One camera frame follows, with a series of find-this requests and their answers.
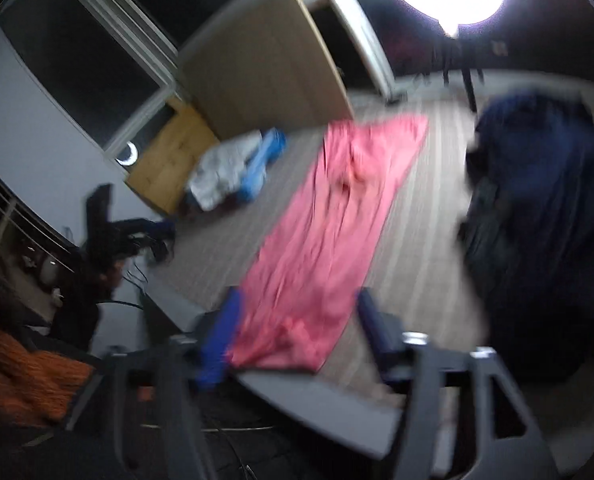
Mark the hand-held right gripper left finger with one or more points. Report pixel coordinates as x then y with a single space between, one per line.
222 340

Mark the person's orange knit sweater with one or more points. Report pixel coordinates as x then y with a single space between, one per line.
22 370

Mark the white garment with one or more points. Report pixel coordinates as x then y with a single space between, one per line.
222 170

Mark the dark olive garment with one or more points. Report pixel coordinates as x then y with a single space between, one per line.
492 245

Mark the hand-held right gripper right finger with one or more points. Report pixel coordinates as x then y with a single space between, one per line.
382 335

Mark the pine wood headboard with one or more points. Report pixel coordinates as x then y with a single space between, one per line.
172 160

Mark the pink garment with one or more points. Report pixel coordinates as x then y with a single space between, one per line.
327 240

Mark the light wooden board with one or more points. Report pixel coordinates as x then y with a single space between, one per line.
267 70

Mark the navy blue garment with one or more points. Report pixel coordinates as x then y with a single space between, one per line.
552 210

